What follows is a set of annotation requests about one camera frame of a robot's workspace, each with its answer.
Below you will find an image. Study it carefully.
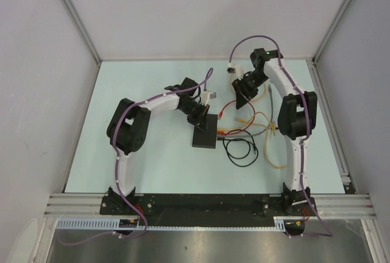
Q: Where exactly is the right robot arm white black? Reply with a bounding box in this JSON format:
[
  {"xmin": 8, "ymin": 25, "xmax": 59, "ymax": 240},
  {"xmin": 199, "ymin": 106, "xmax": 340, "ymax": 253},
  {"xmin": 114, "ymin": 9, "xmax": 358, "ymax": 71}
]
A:
[{"xmin": 227, "ymin": 48, "xmax": 317, "ymax": 215}]

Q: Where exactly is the left aluminium corner post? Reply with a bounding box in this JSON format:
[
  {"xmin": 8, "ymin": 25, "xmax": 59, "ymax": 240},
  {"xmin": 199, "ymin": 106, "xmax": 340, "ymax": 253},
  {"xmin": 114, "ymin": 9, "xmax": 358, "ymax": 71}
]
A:
[{"xmin": 60, "ymin": 0, "xmax": 102, "ymax": 66}]

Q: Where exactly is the grey ethernet cable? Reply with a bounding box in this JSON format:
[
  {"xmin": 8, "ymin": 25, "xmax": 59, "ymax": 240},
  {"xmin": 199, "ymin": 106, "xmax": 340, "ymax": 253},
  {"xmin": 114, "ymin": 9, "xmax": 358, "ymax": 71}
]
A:
[{"xmin": 243, "ymin": 83, "xmax": 278, "ymax": 138}]

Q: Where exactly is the red ethernet cable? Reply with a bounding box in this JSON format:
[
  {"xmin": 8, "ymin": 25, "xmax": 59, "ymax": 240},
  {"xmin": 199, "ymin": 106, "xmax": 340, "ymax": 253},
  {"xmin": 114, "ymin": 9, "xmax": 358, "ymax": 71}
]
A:
[{"xmin": 217, "ymin": 99, "xmax": 256, "ymax": 133}]

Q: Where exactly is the aluminium front rail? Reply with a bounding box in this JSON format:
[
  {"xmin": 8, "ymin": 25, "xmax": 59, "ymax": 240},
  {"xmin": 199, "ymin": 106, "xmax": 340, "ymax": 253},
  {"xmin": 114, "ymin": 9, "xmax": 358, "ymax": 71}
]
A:
[{"xmin": 44, "ymin": 194, "xmax": 375, "ymax": 219}]

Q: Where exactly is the black network switch box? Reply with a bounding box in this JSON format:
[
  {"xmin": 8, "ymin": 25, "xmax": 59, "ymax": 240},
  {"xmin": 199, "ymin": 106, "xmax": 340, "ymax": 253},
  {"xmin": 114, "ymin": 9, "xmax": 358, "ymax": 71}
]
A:
[{"xmin": 191, "ymin": 114, "xmax": 218, "ymax": 149}]

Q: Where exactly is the right aluminium corner post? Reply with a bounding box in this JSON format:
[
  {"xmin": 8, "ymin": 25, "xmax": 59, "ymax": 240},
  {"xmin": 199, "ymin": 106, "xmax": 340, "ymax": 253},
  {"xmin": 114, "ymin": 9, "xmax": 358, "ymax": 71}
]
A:
[{"xmin": 311, "ymin": 0, "xmax": 353, "ymax": 63}]

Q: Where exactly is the right aluminium side rail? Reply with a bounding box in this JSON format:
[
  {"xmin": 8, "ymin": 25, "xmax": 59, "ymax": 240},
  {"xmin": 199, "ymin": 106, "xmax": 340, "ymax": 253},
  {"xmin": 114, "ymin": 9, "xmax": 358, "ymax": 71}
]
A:
[{"xmin": 306, "ymin": 58, "xmax": 356, "ymax": 194}]

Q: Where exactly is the black ethernet cable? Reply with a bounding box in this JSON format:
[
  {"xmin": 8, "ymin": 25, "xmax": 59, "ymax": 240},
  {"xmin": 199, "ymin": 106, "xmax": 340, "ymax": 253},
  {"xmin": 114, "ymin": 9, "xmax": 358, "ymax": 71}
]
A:
[{"xmin": 218, "ymin": 135, "xmax": 259, "ymax": 167}]

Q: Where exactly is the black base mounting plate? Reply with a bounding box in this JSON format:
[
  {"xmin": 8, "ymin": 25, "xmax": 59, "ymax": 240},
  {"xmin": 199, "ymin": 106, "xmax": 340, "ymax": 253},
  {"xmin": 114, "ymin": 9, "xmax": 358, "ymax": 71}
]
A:
[{"xmin": 99, "ymin": 191, "xmax": 316, "ymax": 230}]

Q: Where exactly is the yellow ethernet cable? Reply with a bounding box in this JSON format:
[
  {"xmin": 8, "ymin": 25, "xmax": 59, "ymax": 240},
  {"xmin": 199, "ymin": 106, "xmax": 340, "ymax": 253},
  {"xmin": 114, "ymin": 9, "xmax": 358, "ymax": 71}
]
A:
[
  {"xmin": 218, "ymin": 111, "xmax": 289, "ymax": 169},
  {"xmin": 228, "ymin": 72, "xmax": 268, "ymax": 103}
]

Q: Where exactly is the slotted cable duct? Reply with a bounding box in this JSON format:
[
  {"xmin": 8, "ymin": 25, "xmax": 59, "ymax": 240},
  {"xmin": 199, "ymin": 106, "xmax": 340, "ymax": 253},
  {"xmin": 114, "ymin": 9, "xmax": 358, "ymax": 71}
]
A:
[{"xmin": 56, "ymin": 216, "xmax": 289, "ymax": 231}]

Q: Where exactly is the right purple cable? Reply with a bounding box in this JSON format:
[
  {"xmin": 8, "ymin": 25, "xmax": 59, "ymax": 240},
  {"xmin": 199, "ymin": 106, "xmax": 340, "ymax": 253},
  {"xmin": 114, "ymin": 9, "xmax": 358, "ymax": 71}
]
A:
[{"xmin": 228, "ymin": 35, "xmax": 333, "ymax": 238}]

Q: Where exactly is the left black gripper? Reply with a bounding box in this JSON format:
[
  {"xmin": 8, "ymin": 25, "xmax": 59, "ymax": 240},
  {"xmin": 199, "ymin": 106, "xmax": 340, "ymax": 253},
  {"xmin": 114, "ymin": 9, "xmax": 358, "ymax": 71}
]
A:
[{"xmin": 179, "ymin": 100, "xmax": 210, "ymax": 133}]

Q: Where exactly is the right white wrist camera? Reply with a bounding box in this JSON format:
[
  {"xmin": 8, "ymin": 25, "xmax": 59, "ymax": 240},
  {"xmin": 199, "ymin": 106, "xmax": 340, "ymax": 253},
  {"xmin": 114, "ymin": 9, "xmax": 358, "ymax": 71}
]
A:
[{"xmin": 227, "ymin": 63, "xmax": 244, "ymax": 82}]

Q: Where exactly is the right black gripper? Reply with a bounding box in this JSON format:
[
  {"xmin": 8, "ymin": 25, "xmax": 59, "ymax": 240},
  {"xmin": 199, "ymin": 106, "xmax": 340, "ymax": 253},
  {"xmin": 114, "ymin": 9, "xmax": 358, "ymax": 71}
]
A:
[{"xmin": 232, "ymin": 71, "xmax": 269, "ymax": 109}]

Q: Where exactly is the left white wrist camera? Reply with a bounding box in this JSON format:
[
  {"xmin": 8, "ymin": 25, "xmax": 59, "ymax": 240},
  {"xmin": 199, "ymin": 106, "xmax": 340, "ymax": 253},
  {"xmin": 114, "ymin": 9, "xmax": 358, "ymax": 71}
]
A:
[{"xmin": 200, "ymin": 90, "xmax": 216, "ymax": 105}]

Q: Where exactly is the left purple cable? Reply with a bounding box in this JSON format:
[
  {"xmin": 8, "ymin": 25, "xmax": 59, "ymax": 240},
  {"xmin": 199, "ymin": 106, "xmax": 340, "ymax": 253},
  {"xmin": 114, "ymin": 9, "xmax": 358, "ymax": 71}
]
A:
[{"xmin": 57, "ymin": 67, "xmax": 214, "ymax": 245}]

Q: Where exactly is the aluminium corner post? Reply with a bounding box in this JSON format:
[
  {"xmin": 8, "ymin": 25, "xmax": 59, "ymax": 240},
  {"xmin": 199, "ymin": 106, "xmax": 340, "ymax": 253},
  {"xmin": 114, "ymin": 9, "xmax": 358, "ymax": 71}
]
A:
[
  {"xmin": 311, "ymin": 0, "xmax": 353, "ymax": 63},
  {"xmin": 60, "ymin": 0, "xmax": 102, "ymax": 66}
]

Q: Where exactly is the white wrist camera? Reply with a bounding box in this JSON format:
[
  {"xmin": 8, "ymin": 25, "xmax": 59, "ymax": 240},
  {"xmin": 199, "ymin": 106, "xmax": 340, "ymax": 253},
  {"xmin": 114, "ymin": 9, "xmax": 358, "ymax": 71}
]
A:
[
  {"xmin": 227, "ymin": 63, "xmax": 244, "ymax": 82},
  {"xmin": 200, "ymin": 90, "xmax": 216, "ymax": 105}
]

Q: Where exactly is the purple cable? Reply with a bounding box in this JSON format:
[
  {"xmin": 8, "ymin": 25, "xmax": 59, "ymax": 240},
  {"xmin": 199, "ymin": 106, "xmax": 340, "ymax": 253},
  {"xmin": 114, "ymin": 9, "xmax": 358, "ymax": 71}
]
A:
[
  {"xmin": 57, "ymin": 67, "xmax": 214, "ymax": 245},
  {"xmin": 228, "ymin": 35, "xmax": 333, "ymax": 238}
]

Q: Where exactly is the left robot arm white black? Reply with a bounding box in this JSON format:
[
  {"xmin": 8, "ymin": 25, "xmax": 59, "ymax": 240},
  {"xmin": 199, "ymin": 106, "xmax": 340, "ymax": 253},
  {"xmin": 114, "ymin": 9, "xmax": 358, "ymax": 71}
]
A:
[{"xmin": 107, "ymin": 78, "xmax": 216, "ymax": 214}]

